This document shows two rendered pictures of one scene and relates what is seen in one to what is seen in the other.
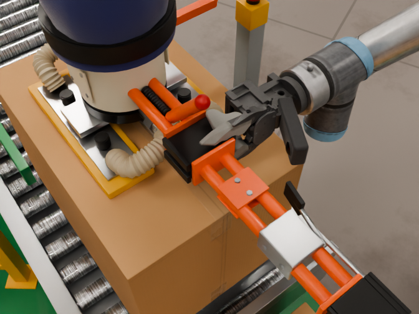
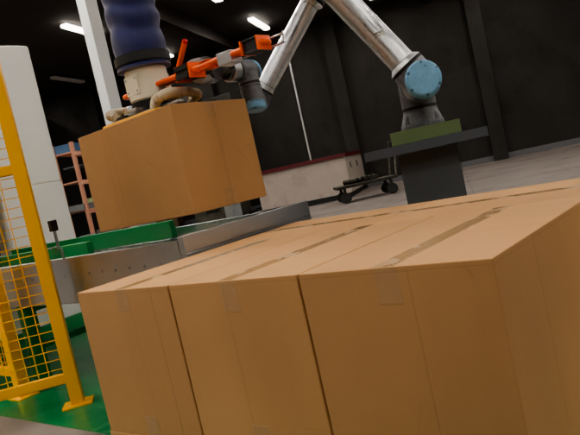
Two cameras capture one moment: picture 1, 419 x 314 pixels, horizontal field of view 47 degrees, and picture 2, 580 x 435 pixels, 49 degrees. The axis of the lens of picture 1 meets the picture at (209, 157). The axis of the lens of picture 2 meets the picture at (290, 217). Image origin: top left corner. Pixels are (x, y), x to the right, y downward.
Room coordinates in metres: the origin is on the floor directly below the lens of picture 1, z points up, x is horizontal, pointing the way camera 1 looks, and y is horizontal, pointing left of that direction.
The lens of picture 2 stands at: (-1.98, 0.32, 0.74)
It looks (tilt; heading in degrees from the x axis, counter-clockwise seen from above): 4 degrees down; 347
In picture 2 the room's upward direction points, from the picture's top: 13 degrees counter-clockwise
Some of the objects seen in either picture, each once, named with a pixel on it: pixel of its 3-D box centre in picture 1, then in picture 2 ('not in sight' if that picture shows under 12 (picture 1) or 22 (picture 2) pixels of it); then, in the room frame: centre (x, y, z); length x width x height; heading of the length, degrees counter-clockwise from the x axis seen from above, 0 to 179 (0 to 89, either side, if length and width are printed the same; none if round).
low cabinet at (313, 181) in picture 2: not in sight; (315, 180); (11.06, -3.37, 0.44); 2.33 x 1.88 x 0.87; 152
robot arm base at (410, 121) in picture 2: not in sight; (421, 117); (0.61, -0.95, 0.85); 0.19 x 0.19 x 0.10
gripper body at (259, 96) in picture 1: (264, 107); (215, 72); (0.56, -0.09, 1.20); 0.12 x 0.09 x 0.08; 127
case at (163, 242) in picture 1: (144, 169); (171, 167); (0.66, 0.16, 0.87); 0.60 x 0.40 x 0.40; 37
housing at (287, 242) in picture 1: (289, 244); (229, 58); (0.30, -0.11, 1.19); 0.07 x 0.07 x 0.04; 38
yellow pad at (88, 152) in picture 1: (85, 122); (136, 116); (0.61, 0.24, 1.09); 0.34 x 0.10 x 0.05; 38
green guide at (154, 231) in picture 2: not in sight; (88, 242); (1.75, 0.64, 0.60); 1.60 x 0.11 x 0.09; 37
